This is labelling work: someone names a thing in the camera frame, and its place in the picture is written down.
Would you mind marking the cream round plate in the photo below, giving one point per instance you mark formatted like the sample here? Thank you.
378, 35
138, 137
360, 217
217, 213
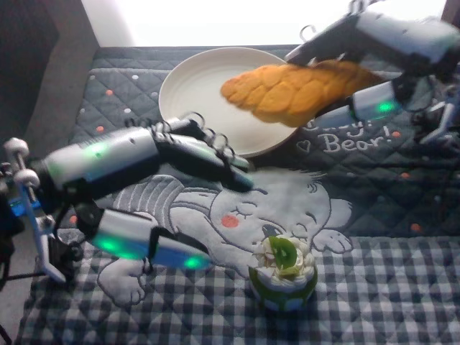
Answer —
194, 90

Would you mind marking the braided bread loaf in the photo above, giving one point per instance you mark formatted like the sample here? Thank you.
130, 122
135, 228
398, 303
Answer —
287, 90

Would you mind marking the green kiwi cupcake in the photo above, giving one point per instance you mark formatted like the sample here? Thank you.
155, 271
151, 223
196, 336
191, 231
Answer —
284, 284

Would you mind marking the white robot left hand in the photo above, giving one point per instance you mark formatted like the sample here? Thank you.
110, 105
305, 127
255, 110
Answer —
100, 154

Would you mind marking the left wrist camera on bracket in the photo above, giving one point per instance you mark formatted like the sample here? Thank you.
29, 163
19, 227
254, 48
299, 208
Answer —
63, 257

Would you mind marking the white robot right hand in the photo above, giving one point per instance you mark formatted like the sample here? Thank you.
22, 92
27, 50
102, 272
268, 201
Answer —
402, 36

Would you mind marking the grey quilt with bear print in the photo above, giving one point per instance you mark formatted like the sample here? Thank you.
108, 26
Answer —
377, 269

